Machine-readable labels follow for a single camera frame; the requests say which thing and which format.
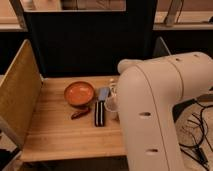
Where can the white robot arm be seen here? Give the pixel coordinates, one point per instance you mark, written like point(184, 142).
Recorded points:
point(147, 90)

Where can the white ceramic cup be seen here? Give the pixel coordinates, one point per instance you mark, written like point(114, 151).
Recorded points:
point(111, 107)

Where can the orange ceramic bowl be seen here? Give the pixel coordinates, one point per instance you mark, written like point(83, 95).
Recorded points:
point(79, 93)

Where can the white plastic bottle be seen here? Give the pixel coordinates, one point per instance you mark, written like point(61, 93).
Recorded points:
point(113, 88)

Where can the red chili pepper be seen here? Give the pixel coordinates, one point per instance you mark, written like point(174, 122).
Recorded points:
point(80, 113)

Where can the black back panel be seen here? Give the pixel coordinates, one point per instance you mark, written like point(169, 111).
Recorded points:
point(91, 42)

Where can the wooden side panel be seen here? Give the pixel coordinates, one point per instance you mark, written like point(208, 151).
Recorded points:
point(19, 90)

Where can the black handled knife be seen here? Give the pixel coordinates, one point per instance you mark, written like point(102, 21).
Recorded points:
point(99, 107)

